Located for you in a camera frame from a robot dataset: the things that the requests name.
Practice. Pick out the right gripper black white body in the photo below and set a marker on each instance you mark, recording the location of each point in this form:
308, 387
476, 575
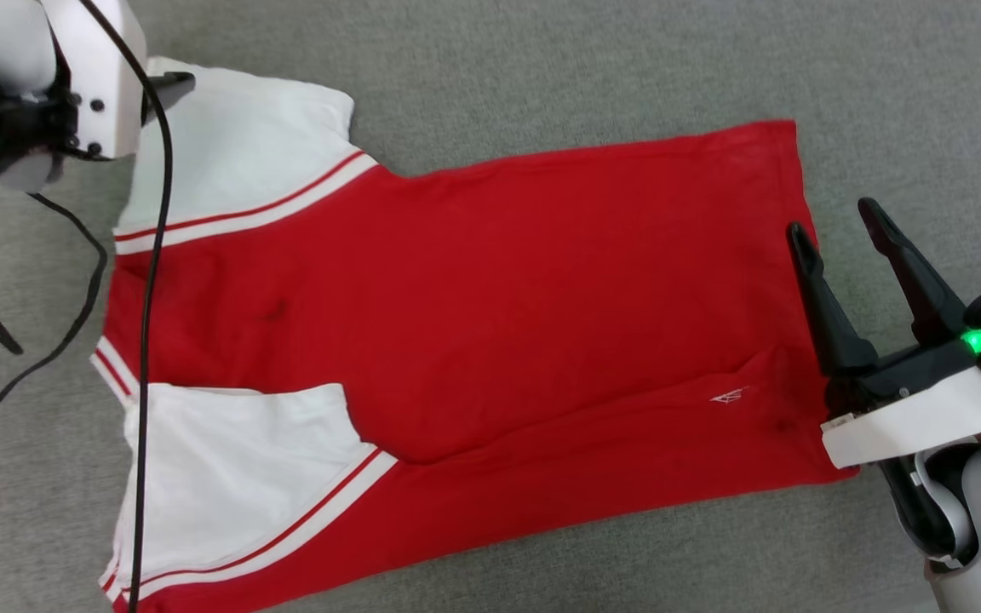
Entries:
916, 417

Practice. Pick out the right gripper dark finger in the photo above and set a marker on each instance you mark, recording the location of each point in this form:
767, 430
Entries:
831, 332
925, 298

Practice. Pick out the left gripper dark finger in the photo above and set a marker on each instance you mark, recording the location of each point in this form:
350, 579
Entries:
169, 88

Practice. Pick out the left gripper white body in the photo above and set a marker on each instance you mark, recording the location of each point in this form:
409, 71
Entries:
103, 77

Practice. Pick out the red and white basketball jersey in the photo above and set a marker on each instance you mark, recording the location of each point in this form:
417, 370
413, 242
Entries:
499, 298

